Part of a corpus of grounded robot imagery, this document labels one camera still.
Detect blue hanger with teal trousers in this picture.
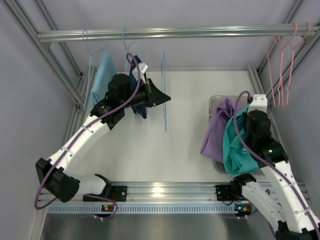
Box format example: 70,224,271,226
160,50,168,132

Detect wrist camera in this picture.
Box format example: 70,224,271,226
247,94,268,114
138,62,149,84

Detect light blue trousers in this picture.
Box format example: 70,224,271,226
89,52,117,109

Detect pink hanger with purple trousers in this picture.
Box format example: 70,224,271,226
267,27,298,108

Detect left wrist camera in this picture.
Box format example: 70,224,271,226
138,62,149,84

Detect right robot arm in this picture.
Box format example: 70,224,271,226
231,109,320,240

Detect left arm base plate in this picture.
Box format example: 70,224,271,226
82,184,128,202

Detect left aluminium frame post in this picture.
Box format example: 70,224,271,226
0,0,97,186

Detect aluminium hanging rail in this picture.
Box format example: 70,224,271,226
37,23,320,43

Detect pink wire hanger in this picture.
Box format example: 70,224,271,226
274,21,312,108

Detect teal trousers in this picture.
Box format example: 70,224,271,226
222,115,260,176

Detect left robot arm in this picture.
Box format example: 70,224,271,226
35,73,171,203

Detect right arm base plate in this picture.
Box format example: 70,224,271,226
215,184,244,202

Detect navy trousers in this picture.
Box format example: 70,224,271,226
129,60,147,119

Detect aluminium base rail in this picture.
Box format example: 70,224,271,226
37,180,309,205

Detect purple trousers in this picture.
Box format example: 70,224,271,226
200,96,236,163

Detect blue hanger leftmost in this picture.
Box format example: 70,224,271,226
81,28,109,111

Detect grey slotted cable duct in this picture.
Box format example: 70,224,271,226
47,203,249,215

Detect clear plastic bin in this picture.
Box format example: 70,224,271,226
208,94,263,175

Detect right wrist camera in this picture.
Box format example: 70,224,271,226
247,94,268,114

